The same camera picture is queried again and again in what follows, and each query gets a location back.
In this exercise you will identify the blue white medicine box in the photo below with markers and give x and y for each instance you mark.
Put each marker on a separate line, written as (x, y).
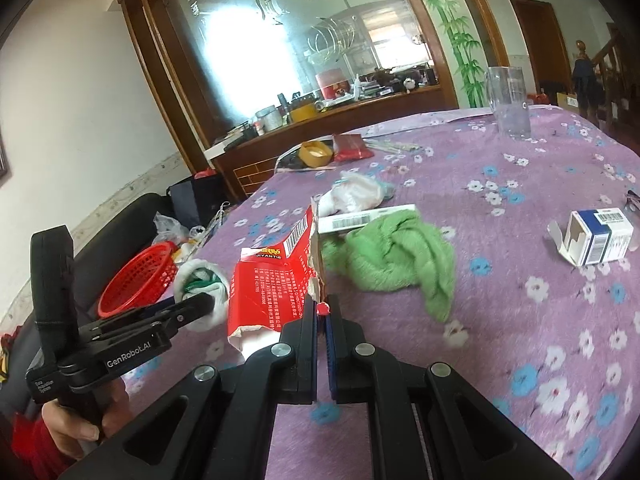
(605, 240)

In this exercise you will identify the grey round tin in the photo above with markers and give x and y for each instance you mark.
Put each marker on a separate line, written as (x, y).
(268, 121)

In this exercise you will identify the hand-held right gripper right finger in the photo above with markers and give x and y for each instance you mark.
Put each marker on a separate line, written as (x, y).
(331, 360)

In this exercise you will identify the wooden stair railing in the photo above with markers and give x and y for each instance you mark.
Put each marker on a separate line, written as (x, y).
(615, 75)

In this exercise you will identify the black sofa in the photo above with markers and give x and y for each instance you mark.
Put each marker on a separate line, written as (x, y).
(100, 230)

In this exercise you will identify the yellow measuring tape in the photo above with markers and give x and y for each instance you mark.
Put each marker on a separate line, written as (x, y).
(215, 222)

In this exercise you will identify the white green wrapper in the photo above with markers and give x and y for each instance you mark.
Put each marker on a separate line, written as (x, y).
(200, 270)

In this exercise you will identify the barcoded cardboard medicine box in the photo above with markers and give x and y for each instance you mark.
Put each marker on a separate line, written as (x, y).
(350, 220)

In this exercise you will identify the clear plastic bag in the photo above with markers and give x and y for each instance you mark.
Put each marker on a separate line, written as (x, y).
(170, 227)

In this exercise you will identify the red gift box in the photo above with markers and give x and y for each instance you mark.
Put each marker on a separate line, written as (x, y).
(332, 85)

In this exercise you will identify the torn red cardboard box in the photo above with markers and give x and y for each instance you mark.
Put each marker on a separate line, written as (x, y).
(270, 290)

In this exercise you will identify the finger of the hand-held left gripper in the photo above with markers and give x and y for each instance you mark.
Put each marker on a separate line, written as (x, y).
(160, 306)
(192, 310)

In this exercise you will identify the dark jacket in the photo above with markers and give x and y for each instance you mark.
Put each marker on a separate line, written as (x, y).
(587, 82)

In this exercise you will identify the red packet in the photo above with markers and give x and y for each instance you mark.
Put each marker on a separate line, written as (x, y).
(352, 147)

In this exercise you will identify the wooden glass partition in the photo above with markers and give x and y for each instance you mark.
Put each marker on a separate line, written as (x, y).
(150, 60)

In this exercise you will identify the tan tape roll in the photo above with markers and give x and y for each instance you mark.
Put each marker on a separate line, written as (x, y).
(315, 160)

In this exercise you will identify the green towel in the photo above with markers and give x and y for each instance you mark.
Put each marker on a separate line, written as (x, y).
(400, 255)

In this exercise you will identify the white crumpled plastic bag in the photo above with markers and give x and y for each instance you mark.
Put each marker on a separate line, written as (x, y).
(355, 192)

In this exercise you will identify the white flat box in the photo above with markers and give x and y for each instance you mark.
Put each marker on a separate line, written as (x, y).
(222, 145)

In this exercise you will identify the brown wooden door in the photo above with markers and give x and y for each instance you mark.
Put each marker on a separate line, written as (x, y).
(540, 50)

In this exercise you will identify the clear plastic mug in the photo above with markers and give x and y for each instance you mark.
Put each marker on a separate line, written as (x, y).
(510, 110)

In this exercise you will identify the bamboo wall painting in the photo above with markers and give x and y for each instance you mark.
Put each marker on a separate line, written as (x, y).
(460, 35)

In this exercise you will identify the black bag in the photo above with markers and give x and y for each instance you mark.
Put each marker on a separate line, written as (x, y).
(200, 200)

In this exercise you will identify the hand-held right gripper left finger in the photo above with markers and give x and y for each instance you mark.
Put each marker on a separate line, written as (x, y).
(300, 355)

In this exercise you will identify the person's left hand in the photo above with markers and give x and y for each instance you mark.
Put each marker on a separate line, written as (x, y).
(65, 425)

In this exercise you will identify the bundle of wrapped chopsticks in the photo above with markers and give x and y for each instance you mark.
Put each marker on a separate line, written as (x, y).
(395, 146)

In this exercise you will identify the clear purple eyeglasses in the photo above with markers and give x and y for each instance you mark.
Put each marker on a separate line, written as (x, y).
(632, 200)

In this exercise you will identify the red plastic basket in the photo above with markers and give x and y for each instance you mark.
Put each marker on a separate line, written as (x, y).
(135, 275)

